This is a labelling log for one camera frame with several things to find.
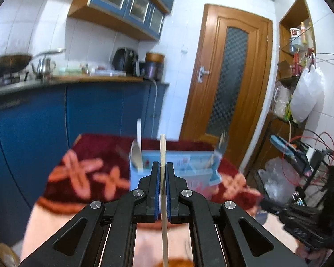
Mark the white and red mug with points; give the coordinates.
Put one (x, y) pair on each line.
(294, 32)

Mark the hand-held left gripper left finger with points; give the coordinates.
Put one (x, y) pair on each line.
(156, 192)

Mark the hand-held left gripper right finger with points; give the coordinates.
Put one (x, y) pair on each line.
(169, 192)

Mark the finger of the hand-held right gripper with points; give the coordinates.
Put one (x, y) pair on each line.
(271, 204)

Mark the gas stove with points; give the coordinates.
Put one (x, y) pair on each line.
(11, 79)

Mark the light blue utensil holder box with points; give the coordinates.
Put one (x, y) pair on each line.
(194, 164)

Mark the blue base cabinets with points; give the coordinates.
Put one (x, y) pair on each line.
(100, 108)

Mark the black metal rack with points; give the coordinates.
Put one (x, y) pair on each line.
(328, 172)

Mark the dark steel wok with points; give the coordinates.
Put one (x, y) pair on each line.
(8, 62)

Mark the white chopstick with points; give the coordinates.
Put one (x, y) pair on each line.
(139, 133)

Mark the dark jar with wooden lid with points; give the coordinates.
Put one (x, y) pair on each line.
(153, 71)

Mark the white plastic bag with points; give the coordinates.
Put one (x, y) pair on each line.
(307, 94)

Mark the glass door wall cabinet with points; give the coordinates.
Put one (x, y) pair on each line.
(122, 2)

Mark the black air fryer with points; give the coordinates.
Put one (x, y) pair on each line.
(124, 61)

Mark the person's right hand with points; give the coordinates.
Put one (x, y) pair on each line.
(314, 256)

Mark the steel kettle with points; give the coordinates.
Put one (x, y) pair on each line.
(43, 66)

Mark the wooden chopstick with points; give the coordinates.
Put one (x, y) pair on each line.
(163, 155)

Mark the wooden wall shelf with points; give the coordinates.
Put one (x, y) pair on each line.
(295, 11)

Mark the large steel fork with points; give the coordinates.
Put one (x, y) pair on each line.
(222, 146)

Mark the blue plastic tray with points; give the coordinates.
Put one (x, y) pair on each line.
(281, 147)

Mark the wooden door with glass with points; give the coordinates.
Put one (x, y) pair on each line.
(206, 103)

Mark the clear plastic bags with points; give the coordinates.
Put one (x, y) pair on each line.
(275, 183)

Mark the brown inner pot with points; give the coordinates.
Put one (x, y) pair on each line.
(155, 57)

